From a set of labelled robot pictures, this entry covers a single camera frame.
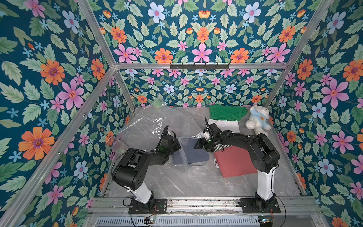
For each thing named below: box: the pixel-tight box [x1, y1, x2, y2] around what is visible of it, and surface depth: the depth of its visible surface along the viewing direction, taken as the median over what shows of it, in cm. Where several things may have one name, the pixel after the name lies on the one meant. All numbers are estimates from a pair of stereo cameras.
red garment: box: [214, 146, 258, 179], surface depth 82 cm
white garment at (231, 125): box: [207, 119, 241, 132], surface depth 108 cm
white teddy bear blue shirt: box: [245, 103, 272, 136], surface depth 106 cm
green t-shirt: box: [209, 104, 250, 122], surface depth 117 cm
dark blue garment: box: [172, 138, 210, 165], surface depth 91 cm
